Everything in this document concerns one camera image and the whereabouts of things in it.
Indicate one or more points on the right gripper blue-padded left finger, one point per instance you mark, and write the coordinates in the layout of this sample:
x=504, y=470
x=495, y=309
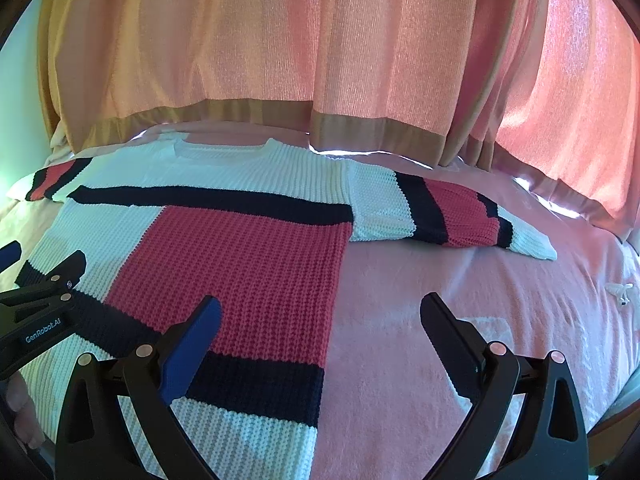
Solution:
x=93, y=440

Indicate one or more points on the white red navy knit sweater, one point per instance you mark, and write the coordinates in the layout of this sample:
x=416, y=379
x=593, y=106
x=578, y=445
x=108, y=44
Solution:
x=262, y=228

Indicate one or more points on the small white object on bed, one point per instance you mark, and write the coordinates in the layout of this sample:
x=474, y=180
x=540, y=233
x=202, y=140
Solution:
x=622, y=292

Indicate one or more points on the pink curtain with tan hem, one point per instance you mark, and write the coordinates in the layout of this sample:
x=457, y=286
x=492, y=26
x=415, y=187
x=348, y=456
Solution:
x=545, y=90

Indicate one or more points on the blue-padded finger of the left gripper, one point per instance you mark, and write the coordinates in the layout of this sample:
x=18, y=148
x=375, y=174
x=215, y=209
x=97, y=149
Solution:
x=10, y=254

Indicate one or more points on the pink bed blanket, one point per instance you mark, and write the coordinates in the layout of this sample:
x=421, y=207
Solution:
x=388, y=408

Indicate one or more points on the person's left hand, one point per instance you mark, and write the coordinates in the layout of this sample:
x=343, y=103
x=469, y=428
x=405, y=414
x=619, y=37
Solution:
x=26, y=427

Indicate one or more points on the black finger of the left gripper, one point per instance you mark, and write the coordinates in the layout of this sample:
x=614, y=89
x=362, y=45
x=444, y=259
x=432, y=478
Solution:
x=62, y=278

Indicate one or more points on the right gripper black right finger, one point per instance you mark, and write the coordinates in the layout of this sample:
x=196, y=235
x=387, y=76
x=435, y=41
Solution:
x=549, y=438

